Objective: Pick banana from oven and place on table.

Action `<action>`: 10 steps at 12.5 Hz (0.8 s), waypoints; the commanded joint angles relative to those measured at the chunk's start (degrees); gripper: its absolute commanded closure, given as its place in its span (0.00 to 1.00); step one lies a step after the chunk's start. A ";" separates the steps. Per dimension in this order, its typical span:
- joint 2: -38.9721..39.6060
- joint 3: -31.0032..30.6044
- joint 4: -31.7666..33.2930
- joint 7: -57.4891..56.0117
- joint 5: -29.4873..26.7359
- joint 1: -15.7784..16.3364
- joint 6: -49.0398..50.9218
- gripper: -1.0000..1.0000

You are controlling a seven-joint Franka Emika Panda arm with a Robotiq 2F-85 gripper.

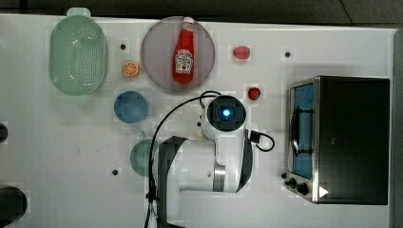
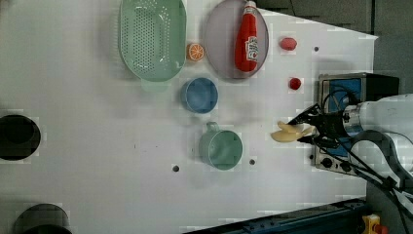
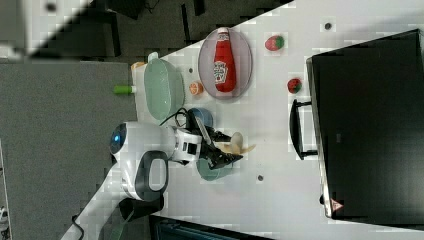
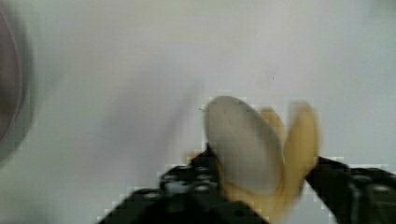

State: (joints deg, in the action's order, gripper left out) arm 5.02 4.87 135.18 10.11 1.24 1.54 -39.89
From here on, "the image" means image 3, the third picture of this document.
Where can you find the red strawberry toy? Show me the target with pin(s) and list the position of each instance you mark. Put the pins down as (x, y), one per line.
(294, 85)

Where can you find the black silver toaster oven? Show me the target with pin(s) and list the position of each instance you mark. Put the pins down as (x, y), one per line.
(368, 115)

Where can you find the peeled banana toy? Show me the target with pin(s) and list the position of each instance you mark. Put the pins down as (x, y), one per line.
(236, 145)

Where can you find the orange slice toy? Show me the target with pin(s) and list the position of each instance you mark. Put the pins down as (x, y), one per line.
(196, 88)

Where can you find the green white marker handle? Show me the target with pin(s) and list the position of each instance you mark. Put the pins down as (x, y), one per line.
(124, 89)

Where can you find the green mug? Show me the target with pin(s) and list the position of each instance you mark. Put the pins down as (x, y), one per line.
(212, 174)

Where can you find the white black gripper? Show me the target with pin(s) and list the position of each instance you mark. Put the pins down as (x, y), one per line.
(188, 148)

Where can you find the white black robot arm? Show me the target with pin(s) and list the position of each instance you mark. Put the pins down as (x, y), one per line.
(135, 147)

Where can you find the red ketchup bottle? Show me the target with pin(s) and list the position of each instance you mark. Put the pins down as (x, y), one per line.
(224, 70)

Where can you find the pink strawberry toy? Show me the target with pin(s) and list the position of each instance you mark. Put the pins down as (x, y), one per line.
(274, 43)

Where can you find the blue bowl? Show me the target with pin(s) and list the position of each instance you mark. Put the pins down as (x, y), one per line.
(204, 115)

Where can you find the grey round plate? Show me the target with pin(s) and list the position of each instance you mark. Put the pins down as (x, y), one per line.
(243, 64)

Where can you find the green perforated colander basket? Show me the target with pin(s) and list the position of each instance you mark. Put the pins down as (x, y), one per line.
(164, 87)

